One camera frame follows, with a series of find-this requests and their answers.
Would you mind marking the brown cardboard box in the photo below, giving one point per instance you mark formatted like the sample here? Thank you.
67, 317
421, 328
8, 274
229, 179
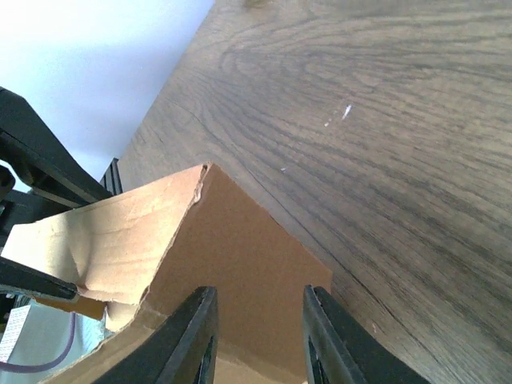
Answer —
145, 251

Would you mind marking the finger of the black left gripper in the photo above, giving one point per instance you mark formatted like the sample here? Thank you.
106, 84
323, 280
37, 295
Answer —
17, 278

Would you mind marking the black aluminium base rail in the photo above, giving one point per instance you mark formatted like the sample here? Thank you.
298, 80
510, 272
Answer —
111, 180

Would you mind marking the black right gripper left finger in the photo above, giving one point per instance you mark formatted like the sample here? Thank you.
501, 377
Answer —
182, 350

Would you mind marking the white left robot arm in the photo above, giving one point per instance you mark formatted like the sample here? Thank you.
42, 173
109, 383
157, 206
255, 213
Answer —
39, 177

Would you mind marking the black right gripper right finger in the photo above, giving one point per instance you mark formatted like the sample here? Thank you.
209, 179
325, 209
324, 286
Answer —
339, 350

